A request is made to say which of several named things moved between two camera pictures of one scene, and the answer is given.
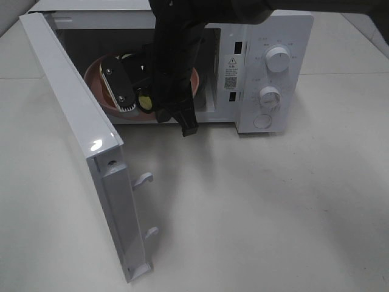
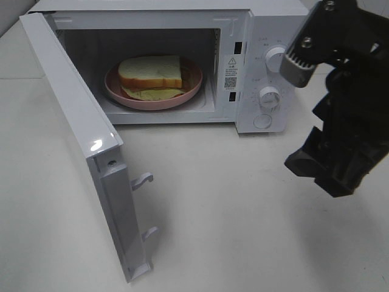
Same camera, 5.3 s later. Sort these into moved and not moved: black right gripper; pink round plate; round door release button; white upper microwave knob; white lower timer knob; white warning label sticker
Moved: pink round plate; black right gripper
Not moved: white lower timer knob; white warning label sticker; white upper microwave knob; round door release button
